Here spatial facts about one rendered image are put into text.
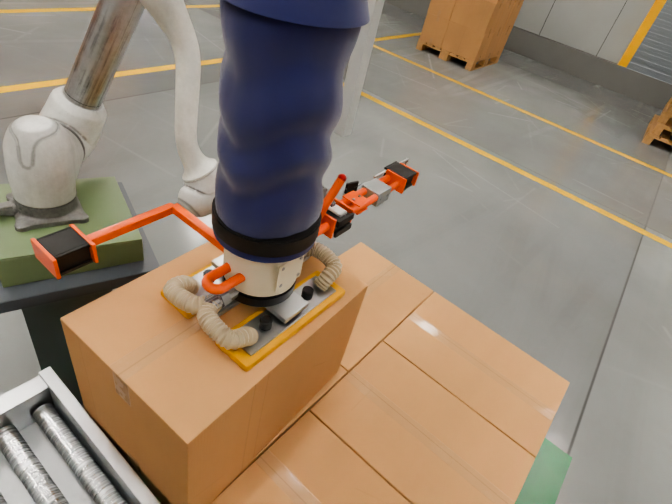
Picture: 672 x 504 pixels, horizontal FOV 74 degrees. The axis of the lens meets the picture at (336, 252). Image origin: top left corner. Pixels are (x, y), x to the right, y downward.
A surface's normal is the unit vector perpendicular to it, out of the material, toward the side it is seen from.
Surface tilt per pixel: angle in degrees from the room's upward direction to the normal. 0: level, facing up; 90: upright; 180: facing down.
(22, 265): 90
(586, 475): 0
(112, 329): 1
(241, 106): 77
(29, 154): 69
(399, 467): 0
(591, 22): 90
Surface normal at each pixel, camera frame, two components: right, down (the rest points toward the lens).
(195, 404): 0.21, -0.75
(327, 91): 0.71, 0.36
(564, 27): -0.60, 0.40
